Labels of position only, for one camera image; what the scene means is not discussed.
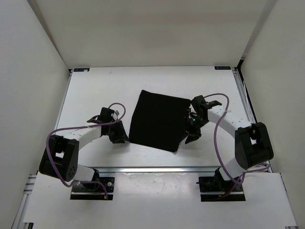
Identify blue corner label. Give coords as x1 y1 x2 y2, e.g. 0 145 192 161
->
214 66 231 70
73 68 90 72

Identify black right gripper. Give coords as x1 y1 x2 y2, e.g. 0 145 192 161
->
179 115 208 145

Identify aluminium left frame rail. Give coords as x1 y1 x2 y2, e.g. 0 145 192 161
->
35 68 71 171

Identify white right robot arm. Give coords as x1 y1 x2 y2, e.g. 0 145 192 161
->
185 105 274 191

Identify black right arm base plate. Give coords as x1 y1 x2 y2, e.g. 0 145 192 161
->
196 177 246 202

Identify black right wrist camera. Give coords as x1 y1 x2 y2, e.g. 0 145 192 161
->
191 95 222 113

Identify aluminium right frame rail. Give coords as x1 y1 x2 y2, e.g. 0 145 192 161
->
234 67 274 170

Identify black skirt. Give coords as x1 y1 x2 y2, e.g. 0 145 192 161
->
129 90 191 153

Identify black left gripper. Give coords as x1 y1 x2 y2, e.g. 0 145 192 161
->
107 120 129 144

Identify blue left corner label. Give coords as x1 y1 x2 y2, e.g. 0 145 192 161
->
73 68 90 72

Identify blue right corner label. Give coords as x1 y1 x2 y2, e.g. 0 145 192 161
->
214 66 231 70

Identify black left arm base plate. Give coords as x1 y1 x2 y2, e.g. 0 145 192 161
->
70 176 115 200

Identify white front cover board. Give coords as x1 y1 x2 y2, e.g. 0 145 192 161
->
24 173 296 229

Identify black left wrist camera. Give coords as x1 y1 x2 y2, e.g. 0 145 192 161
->
87 107 118 124

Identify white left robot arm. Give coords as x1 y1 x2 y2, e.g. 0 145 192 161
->
39 121 129 191

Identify aluminium frame rail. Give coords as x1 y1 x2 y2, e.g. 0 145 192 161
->
35 68 71 171
234 67 274 170

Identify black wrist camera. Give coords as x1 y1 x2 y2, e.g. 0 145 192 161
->
191 95 222 113
87 107 118 124

